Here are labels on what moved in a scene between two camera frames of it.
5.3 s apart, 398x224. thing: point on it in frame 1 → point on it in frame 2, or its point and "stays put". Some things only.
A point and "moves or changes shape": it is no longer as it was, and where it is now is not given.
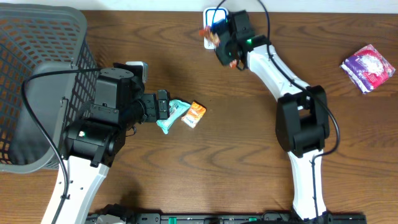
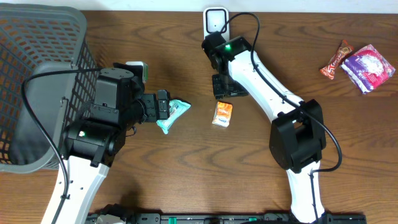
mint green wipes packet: (175, 107) stays put
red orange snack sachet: (212, 40) moves or changes shape
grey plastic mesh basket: (35, 39) stays put
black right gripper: (224, 59) → (218, 93)
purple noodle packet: (367, 69) stays put
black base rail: (227, 218) stays put
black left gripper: (162, 104) stays put
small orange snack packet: (193, 116) → (222, 114)
